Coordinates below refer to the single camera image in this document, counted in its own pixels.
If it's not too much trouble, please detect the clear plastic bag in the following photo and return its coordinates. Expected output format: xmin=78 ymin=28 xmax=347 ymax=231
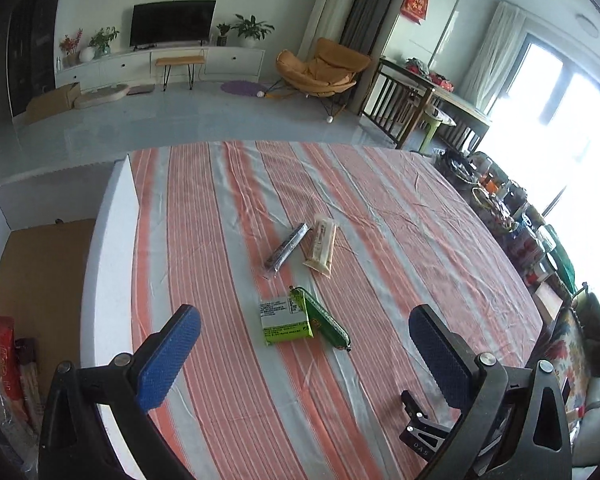
xmin=0 ymin=367 xmax=46 ymax=480

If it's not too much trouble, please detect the red wall decoration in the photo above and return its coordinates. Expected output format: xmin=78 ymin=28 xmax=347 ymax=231
xmin=401 ymin=0 xmax=429 ymax=23

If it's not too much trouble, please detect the red flower arrangement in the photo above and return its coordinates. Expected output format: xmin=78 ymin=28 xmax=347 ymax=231
xmin=59 ymin=29 xmax=83 ymax=67

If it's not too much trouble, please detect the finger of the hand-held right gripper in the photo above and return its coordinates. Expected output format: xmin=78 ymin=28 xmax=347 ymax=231
xmin=399 ymin=390 xmax=458 ymax=463

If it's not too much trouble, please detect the small wooden bench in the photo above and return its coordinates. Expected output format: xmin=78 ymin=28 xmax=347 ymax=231
xmin=155 ymin=55 xmax=206 ymax=92

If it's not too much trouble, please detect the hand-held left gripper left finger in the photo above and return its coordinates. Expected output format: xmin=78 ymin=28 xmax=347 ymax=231
xmin=37 ymin=304 xmax=203 ymax=480

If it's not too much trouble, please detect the striped orange grey tablecloth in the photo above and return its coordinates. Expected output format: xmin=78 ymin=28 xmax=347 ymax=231
xmin=80 ymin=141 xmax=558 ymax=480

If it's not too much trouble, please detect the white television cabinet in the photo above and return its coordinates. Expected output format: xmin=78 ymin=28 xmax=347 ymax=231
xmin=55 ymin=45 xmax=266 ymax=96

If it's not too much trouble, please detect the grey curtain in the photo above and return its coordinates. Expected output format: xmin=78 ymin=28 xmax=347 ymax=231
xmin=340 ymin=0 xmax=421 ymax=61

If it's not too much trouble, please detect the green square snack packet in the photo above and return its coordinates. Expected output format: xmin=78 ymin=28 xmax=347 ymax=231
xmin=258 ymin=296 xmax=315 ymax=347

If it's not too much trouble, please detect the large bright window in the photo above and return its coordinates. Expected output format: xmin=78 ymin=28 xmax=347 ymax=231
xmin=480 ymin=30 xmax=600 ymax=311

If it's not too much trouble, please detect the beige biscuit packet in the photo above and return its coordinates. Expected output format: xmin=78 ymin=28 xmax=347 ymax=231
xmin=302 ymin=216 xmax=337 ymax=276

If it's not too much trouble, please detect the white oval floor tray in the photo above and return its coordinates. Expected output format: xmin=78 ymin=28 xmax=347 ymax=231
xmin=74 ymin=84 xmax=130 ymax=109

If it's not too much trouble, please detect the black television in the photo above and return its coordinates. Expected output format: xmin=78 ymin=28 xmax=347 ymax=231
xmin=130 ymin=0 xmax=217 ymax=52

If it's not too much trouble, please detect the white curtain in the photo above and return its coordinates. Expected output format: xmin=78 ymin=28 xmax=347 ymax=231
xmin=462 ymin=0 xmax=526 ymax=111

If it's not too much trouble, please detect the tall dark cabinet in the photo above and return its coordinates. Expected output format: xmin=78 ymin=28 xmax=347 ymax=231
xmin=5 ymin=0 xmax=66 ymax=116

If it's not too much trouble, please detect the light green stool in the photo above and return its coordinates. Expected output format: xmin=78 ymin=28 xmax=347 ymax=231
xmin=420 ymin=107 xmax=456 ymax=153

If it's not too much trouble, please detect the dark wooden dining table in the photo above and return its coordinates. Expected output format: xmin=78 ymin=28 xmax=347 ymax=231
xmin=360 ymin=57 xmax=491 ymax=148

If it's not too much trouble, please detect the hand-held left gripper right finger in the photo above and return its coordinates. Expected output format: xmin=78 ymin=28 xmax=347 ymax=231
xmin=408 ymin=304 xmax=573 ymax=480

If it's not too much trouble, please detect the large green potted plant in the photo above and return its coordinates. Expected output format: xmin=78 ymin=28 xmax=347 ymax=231
xmin=231 ymin=14 xmax=276 ymax=50

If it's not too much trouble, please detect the white box with cardboard floor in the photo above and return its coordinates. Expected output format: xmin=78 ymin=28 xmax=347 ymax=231
xmin=0 ymin=154 xmax=141 ymax=480

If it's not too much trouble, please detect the green plant in glass vase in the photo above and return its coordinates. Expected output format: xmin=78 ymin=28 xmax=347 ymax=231
xmin=89 ymin=26 xmax=121 ymax=58

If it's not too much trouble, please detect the purple floor mat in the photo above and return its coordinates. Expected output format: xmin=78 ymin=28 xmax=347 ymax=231
xmin=221 ymin=80 xmax=263 ymax=97

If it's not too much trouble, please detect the orange lounge chair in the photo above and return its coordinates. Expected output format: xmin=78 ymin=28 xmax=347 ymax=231
xmin=275 ymin=36 xmax=372 ymax=113

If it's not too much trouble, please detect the dark snack bar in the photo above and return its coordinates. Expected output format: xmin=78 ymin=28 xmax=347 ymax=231
xmin=262 ymin=223 xmax=312 ymax=278

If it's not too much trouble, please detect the floral cushion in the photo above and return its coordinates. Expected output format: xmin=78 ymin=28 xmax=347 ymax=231
xmin=545 ymin=305 xmax=596 ymax=411

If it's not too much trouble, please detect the white standing air conditioner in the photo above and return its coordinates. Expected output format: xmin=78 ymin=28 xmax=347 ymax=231
xmin=297 ymin=0 xmax=366 ymax=61

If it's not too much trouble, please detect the brown cardboard box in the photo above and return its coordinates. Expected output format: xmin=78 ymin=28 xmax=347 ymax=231
xmin=25 ymin=82 xmax=82 ymax=123

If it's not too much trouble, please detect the dark red snack packet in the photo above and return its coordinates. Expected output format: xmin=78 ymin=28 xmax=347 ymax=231
xmin=15 ymin=337 xmax=41 ymax=368

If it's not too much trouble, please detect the green sausage stick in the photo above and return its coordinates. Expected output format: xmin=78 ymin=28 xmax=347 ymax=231
xmin=291 ymin=286 xmax=353 ymax=353

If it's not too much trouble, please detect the row of jars and bottles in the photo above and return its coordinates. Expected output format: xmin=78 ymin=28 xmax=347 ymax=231
xmin=435 ymin=150 xmax=581 ymax=291

